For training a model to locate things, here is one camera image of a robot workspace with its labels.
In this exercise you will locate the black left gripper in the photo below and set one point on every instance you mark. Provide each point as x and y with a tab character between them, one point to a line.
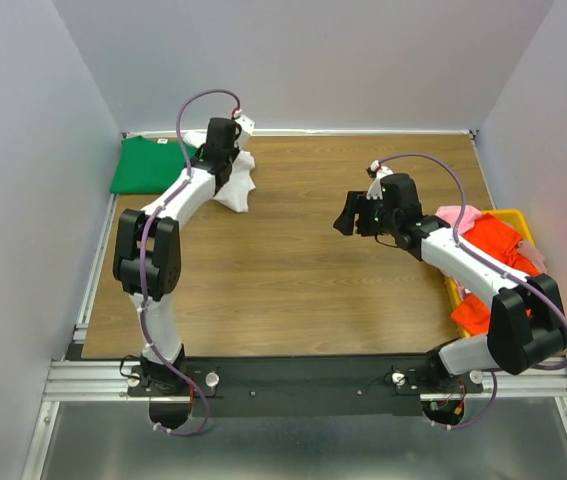
236	150

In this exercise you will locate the pink t-shirt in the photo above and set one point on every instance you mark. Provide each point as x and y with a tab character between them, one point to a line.
467	217

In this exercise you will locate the white t-shirt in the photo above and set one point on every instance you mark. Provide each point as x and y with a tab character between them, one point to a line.
229	185

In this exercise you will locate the aluminium frame rail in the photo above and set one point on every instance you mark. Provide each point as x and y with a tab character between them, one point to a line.
93	381

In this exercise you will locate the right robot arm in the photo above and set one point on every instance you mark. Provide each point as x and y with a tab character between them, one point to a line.
526	318

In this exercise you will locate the folded green t-shirt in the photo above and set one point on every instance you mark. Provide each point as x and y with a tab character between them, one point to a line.
146	166

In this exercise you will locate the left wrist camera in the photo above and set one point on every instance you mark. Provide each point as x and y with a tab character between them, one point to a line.
245	129

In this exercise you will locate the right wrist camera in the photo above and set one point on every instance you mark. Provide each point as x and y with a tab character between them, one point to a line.
376	171

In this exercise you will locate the orange t-shirt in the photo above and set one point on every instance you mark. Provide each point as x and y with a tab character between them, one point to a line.
505	244

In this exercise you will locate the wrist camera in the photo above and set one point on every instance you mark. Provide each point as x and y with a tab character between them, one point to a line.
245	129
376	171

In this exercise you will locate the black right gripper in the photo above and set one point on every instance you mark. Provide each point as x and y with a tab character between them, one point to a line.
356	202

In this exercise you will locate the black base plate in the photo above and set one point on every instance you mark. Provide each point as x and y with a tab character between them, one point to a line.
293	386

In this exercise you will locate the yellow plastic bin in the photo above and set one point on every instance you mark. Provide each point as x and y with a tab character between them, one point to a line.
516	219

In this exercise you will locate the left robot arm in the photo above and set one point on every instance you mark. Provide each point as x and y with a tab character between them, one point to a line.
147	260

